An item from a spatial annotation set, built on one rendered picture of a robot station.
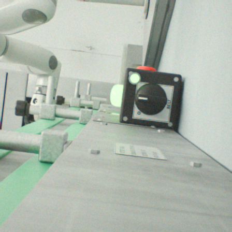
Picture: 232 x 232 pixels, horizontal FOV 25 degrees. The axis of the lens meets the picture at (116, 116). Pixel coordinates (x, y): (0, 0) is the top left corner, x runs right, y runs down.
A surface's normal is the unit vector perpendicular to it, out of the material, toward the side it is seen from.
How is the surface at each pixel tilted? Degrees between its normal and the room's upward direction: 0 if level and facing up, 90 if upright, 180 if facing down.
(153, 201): 90
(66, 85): 90
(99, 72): 90
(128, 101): 90
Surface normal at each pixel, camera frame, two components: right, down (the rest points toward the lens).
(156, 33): -0.11, 0.90
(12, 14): -0.25, 0.70
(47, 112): 0.00, 0.05
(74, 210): 0.13, -0.99
